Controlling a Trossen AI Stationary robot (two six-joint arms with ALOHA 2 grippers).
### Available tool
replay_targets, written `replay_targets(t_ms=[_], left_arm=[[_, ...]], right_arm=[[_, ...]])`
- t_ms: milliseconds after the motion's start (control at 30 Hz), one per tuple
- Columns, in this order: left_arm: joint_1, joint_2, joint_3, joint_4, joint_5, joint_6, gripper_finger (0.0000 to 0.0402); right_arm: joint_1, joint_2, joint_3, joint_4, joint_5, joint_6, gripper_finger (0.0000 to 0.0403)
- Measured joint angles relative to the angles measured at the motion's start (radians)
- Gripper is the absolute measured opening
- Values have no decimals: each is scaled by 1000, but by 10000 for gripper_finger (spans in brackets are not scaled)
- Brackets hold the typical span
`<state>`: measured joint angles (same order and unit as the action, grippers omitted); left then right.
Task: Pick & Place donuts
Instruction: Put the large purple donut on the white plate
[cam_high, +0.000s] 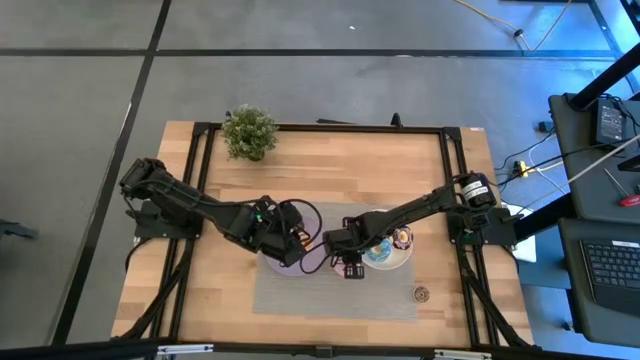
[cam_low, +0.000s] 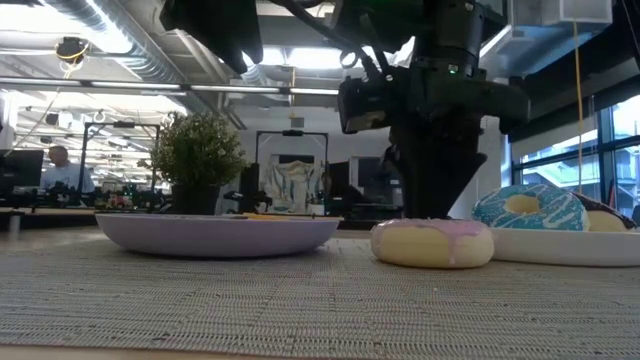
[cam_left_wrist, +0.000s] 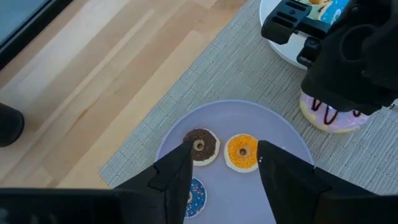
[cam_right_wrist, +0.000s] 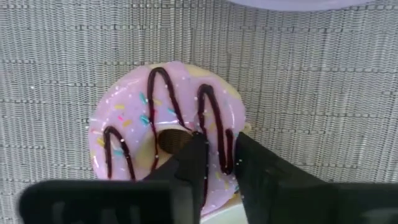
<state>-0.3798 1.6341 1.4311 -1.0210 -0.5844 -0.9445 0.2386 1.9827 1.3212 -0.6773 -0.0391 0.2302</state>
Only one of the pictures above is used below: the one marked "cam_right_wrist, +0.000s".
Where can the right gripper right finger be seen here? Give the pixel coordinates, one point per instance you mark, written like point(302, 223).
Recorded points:
point(270, 189)

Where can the grey woven placemat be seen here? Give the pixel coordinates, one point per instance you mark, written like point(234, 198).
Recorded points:
point(311, 93)

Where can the purple plate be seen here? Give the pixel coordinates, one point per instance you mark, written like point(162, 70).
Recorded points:
point(295, 3)

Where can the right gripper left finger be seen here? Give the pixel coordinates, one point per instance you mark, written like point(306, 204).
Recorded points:
point(189, 168)

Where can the pink donut chocolate drizzle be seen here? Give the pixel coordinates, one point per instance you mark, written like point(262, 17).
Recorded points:
point(130, 105)

